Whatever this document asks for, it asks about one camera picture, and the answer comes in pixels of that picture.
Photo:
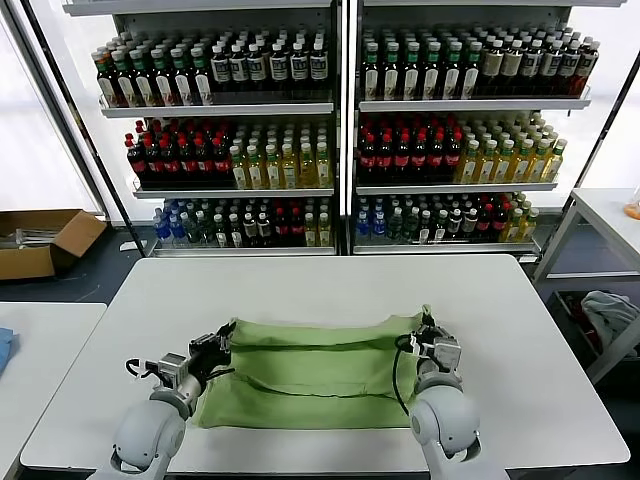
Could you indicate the blue water bottle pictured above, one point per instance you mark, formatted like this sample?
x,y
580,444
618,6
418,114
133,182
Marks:
x,y
363,230
380,229
176,230
161,229

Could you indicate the clear water bottle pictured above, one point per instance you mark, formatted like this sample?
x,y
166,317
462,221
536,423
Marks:
x,y
205,231
396,229
411,229
192,231

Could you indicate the beige-label dark drink bottle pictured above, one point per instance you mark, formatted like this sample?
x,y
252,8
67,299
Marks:
x,y
512,65
494,65

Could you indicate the grey-framed side table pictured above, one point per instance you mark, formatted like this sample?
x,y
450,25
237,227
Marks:
x,y
600,210

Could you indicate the grey metal shelf unit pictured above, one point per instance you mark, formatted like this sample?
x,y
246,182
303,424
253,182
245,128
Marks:
x,y
470,105
220,110

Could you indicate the brown cardboard box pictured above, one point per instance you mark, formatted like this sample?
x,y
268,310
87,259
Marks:
x,y
30,262

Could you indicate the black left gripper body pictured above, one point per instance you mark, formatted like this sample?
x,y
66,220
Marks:
x,y
210,362

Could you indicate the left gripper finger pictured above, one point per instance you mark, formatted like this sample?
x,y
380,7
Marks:
x,y
230,340
210,341

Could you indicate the grey cloth pile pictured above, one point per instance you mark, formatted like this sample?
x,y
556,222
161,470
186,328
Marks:
x,y
607,312

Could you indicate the black window frame post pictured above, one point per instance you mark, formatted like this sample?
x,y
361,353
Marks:
x,y
78,125
596,150

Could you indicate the white-cap dark drink bottle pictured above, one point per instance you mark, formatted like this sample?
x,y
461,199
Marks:
x,y
470,225
220,232
264,231
441,229
455,225
250,231
235,232
425,229

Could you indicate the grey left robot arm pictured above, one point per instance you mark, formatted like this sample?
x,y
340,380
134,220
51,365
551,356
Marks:
x,y
147,430

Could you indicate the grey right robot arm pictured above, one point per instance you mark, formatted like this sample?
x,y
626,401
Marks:
x,y
445,420

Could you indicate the green-label dark tea bottle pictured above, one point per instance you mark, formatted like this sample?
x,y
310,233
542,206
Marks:
x,y
453,75
142,87
123,85
472,75
203,87
391,75
372,75
412,75
183,87
432,75
162,87

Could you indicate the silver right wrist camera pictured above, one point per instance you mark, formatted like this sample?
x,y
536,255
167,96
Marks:
x,y
447,352

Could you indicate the green polo shirt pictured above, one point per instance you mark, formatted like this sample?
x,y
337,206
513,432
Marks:
x,y
310,360

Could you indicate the blue folded cloth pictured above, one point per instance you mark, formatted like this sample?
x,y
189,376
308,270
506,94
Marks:
x,y
7,350

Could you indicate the black storage crate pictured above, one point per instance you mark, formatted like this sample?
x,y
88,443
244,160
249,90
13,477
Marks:
x,y
567,320

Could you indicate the orange-filled clear container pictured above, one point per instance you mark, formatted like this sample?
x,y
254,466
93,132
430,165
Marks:
x,y
634,210

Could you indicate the navy-label red drink bottle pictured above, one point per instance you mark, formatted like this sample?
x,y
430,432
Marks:
x,y
587,65

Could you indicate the navy-label dark drink bottle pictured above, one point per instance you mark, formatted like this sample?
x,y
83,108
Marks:
x,y
239,67
256,67
552,65
533,65
318,67
279,67
570,65
299,67
220,67

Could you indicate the red-cap cola bottle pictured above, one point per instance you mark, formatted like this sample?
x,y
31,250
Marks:
x,y
436,162
281,231
385,162
499,225
221,167
401,162
453,162
186,167
419,162
296,231
152,167
367,162
203,167
136,167
484,226
170,167

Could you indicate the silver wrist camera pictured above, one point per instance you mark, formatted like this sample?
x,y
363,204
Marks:
x,y
447,352
172,369

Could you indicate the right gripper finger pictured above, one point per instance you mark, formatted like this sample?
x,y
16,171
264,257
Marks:
x,y
424,324
433,327

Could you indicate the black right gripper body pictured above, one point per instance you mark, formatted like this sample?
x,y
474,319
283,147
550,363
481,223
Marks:
x,y
426,346

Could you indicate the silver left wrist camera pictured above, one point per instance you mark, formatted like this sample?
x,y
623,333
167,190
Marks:
x,y
172,369

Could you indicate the metal parts bundle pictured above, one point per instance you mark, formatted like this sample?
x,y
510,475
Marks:
x,y
30,237

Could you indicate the orange-label dark tea bottle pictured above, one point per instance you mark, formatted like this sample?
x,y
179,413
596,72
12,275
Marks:
x,y
106,85

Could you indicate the yellow juice bottle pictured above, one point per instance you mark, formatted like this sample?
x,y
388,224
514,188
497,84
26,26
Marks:
x,y
240,172
289,172
487,167
528,227
505,167
255,172
512,227
325,232
539,167
470,167
522,167
311,232
554,167
273,172
307,172
324,172

